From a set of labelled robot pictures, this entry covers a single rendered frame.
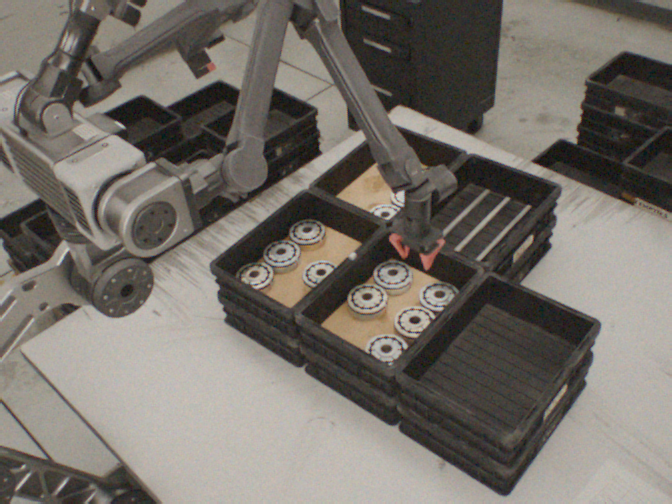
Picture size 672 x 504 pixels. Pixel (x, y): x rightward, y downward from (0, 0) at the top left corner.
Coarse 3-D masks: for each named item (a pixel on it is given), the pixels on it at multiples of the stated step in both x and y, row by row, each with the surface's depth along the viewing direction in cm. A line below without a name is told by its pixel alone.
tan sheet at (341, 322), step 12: (372, 276) 205; (420, 276) 203; (420, 288) 200; (396, 300) 197; (408, 300) 197; (336, 312) 196; (348, 312) 196; (396, 312) 194; (324, 324) 193; (336, 324) 193; (348, 324) 193; (360, 324) 192; (372, 324) 192; (384, 324) 192; (348, 336) 190; (360, 336) 189; (372, 336) 189
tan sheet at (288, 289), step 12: (288, 240) 218; (336, 240) 216; (348, 240) 216; (312, 252) 214; (324, 252) 213; (336, 252) 213; (348, 252) 212; (300, 264) 210; (336, 264) 209; (276, 276) 208; (288, 276) 207; (300, 276) 207; (276, 288) 204; (288, 288) 204; (300, 288) 203; (288, 300) 201
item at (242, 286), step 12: (300, 192) 218; (312, 192) 217; (288, 204) 214; (336, 204) 212; (360, 216) 208; (252, 228) 208; (384, 228) 203; (240, 240) 205; (228, 252) 202; (216, 264) 199; (216, 276) 198; (228, 276) 195; (240, 288) 193; (252, 288) 191; (264, 300) 188; (276, 300) 187; (300, 300) 186; (288, 312) 184
